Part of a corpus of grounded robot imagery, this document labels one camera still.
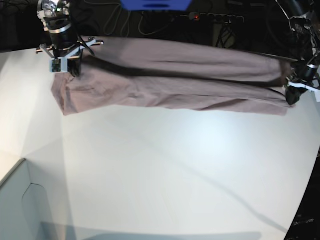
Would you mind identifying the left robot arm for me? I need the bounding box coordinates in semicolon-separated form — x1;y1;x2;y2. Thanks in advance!
265;0;320;106

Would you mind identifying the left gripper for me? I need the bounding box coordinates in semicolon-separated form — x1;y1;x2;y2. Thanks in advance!
285;66;320;106

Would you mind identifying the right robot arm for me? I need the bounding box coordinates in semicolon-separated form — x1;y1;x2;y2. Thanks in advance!
36;0;104;77

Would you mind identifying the black power strip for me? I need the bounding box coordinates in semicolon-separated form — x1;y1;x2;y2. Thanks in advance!
188;12;245;24

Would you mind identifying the blue plastic object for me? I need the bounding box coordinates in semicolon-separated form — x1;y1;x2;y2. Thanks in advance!
120;0;192;11

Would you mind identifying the grey looped cable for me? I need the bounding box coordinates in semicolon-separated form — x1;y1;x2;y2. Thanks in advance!
103;4;176;38

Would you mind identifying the mauve t-shirt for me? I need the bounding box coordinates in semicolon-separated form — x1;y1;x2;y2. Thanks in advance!
51;37;292;116

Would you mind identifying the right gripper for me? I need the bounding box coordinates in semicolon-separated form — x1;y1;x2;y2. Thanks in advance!
35;37;104;77

